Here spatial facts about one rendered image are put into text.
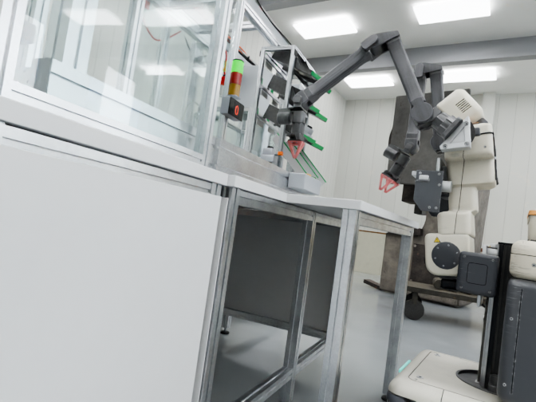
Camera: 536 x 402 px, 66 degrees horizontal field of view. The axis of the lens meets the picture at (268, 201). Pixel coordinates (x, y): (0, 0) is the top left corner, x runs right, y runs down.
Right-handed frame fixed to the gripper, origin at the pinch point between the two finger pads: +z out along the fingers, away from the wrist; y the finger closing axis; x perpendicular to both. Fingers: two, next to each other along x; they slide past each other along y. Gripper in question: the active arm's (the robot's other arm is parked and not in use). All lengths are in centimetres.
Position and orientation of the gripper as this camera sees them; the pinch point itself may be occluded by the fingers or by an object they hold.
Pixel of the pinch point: (294, 156)
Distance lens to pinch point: 181.2
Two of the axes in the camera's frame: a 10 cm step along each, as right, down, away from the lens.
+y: -3.9, -1.0, -9.1
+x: 9.1, 0.8, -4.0
